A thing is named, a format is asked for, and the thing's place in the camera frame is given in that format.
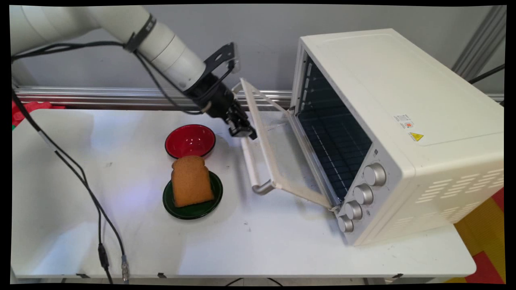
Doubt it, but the cream toaster oven body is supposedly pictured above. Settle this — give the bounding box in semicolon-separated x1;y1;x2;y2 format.
291;28;505;247

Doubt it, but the black cable under table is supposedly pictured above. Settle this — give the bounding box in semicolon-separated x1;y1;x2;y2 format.
224;277;283;287

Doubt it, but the dark green plate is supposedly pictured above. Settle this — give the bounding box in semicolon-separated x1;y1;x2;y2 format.
162;171;224;220

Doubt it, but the silver oven knob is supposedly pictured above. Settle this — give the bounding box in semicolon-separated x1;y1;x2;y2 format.
363;163;387;187
345;200;363;220
338;215;354;234
354;183;375;205

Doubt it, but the glass oven door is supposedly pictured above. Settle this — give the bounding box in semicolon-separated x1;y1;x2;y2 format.
232;78;342;211

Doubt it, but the black strap on arm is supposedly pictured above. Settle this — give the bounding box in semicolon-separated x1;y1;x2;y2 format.
123;14;157;53

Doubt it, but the wire oven rack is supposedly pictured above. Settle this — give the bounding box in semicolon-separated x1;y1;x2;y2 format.
298;106;372;202

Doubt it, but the white label sticker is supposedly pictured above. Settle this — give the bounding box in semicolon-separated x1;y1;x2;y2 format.
393;114;416;130

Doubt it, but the cream oven door handle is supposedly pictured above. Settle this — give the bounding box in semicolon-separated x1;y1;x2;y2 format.
232;81;278;196

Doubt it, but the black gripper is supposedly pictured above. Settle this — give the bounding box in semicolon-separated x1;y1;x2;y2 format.
183;75;258;141

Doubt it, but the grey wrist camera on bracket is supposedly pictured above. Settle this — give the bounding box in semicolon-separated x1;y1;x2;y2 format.
203;42;241;77

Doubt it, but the red cloth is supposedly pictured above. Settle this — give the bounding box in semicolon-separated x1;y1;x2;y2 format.
11;101;66;127

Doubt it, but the brown bread slice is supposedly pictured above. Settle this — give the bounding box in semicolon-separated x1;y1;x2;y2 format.
171;155;215;208

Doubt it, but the black cable with silver connector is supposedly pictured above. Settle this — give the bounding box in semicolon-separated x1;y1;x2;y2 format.
11;40;235;282

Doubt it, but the aluminium frame post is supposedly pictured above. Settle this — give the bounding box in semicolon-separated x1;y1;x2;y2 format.
451;6;507;81

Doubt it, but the red bowl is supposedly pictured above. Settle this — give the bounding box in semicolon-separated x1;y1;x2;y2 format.
164;124;216;159

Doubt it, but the aluminium rail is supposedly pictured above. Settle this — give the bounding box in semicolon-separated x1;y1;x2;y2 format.
14;85;505;111

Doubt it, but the black cable by post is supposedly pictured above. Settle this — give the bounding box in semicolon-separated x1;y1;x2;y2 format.
468;64;506;85

